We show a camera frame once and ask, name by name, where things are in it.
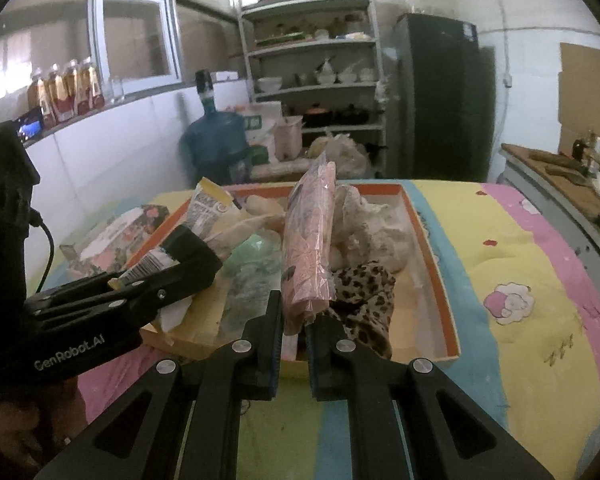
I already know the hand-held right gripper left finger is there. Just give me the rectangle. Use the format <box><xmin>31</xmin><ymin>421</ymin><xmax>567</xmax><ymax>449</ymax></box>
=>
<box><xmin>32</xmin><ymin>290</ymin><xmax>286</xmax><ymax>480</ymax></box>

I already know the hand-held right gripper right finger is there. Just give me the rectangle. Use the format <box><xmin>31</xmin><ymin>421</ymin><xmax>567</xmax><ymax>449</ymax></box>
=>
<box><xmin>304</xmin><ymin>310</ymin><xmax>556</xmax><ymax>480</ymax></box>

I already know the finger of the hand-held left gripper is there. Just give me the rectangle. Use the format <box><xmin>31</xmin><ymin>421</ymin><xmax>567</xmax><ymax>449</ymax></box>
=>
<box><xmin>24</xmin><ymin>271</ymin><xmax>131</xmax><ymax>312</ymax></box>
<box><xmin>55</xmin><ymin>225</ymin><xmax>224</xmax><ymax>333</ymax></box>

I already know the yellow white snack packet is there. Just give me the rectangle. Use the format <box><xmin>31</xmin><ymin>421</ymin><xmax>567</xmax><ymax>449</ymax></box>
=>
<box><xmin>107</xmin><ymin>177</ymin><xmax>241</xmax><ymax>291</ymax></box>

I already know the leopard print cloth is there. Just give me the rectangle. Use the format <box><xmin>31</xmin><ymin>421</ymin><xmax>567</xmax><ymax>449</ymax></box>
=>
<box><xmin>327</xmin><ymin>260</ymin><xmax>398</xmax><ymax>361</ymax></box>

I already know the pink plastic packet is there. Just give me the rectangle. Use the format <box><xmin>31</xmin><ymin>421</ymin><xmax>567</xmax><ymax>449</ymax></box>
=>
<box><xmin>281</xmin><ymin>152</ymin><xmax>338</xmax><ymax>336</ymax></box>

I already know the orange-rimmed cardboard box tray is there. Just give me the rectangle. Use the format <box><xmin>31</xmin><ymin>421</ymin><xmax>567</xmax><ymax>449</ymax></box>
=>
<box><xmin>125</xmin><ymin>182</ymin><xmax>461</xmax><ymax>366</ymax></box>

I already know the cream floral cloth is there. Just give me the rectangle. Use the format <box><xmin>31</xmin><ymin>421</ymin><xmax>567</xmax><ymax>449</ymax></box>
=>
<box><xmin>332</xmin><ymin>185</ymin><xmax>416</xmax><ymax>273</ymax></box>

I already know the person's left hand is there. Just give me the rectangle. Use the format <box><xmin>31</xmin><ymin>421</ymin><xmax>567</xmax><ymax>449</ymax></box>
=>
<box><xmin>0</xmin><ymin>379</ymin><xmax>88</xmax><ymax>476</ymax></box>

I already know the floral print tissue pack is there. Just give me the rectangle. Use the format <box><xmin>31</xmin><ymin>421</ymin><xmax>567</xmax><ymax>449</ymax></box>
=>
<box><xmin>75</xmin><ymin>204</ymin><xmax>173</xmax><ymax>271</ymax></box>

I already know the blue water jug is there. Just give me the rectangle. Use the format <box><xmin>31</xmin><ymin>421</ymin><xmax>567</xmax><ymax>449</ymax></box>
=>
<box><xmin>180</xmin><ymin>110</ymin><xmax>251</xmax><ymax>186</ymax></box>

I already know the white cardboard carton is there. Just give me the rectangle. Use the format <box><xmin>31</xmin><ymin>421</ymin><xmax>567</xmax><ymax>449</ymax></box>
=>
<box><xmin>240</xmin><ymin>101</ymin><xmax>283</xmax><ymax>148</ymax></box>

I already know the white plastic pitcher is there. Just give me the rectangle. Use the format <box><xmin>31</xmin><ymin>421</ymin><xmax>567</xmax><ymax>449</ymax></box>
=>
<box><xmin>274</xmin><ymin>116</ymin><xmax>303</xmax><ymax>161</ymax></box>

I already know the black water jug pump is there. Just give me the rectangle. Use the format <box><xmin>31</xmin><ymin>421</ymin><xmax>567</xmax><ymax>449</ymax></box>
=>
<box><xmin>195</xmin><ymin>70</ymin><xmax>216</xmax><ymax>113</ymax></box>

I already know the smartphone with lit screen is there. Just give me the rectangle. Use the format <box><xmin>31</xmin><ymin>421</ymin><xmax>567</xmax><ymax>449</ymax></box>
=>
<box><xmin>15</xmin><ymin>109</ymin><xmax>45</xmax><ymax>142</ymax></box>

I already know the clear plastic bag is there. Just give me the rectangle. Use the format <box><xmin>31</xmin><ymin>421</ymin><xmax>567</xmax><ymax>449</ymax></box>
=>
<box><xmin>307</xmin><ymin>132</ymin><xmax>371</xmax><ymax>178</ymax></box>

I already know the brown clay pot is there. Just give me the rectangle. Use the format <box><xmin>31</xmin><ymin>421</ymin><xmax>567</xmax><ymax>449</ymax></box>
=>
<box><xmin>302</xmin><ymin>104</ymin><xmax>331</xmax><ymax>128</ymax></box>

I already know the black cooking pot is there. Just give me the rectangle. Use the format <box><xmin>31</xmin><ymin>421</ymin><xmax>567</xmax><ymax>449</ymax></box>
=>
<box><xmin>332</xmin><ymin>104</ymin><xmax>371</xmax><ymax>127</ymax></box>

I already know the pastel striped cartoon blanket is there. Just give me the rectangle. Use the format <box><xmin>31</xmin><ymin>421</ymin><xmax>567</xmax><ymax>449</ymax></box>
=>
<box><xmin>45</xmin><ymin>177</ymin><xmax>600</xmax><ymax>480</ymax></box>

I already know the white metal shelf rack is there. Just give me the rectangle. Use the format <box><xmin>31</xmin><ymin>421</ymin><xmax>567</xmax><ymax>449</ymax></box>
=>
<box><xmin>237</xmin><ymin>0</ymin><xmax>388</xmax><ymax>176</ymax></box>

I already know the sliding glass window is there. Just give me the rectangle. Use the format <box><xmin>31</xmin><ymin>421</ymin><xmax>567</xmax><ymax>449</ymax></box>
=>
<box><xmin>0</xmin><ymin>0</ymin><xmax>183</xmax><ymax>111</ymax></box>

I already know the kitchen counter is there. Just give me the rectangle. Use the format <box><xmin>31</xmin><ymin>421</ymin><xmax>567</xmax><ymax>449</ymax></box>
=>
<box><xmin>497</xmin><ymin>142</ymin><xmax>600</xmax><ymax>271</ymax></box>

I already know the dark grey refrigerator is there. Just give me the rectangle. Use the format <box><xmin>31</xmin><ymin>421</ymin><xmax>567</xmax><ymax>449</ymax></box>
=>
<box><xmin>390</xmin><ymin>12</ymin><xmax>496</xmax><ymax>183</ymax></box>

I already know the wooden cutting board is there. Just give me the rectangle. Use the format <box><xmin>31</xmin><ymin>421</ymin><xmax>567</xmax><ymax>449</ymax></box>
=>
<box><xmin>501</xmin><ymin>143</ymin><xmax>600</xmax><ymax>211</ymax></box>

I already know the cleaver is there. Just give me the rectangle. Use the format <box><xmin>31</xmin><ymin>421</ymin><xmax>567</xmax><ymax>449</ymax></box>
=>
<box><xmin>545</xmin><ymin>164</ymin><xmax>591</xmax><ymax>181</ymax></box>

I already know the black cable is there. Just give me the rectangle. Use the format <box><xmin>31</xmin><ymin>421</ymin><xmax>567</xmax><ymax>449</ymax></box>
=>
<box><xmin>27</xmin><ymin>207</ymin><xmax>56</xmax><ymax>293</ymax></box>

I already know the cardboard wall sheet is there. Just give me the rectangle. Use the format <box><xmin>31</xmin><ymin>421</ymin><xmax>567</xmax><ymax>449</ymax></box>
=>
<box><xmin>557</xmin><ymin>42</ymin><xmax>600</xmax><ymax>161</ymax></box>

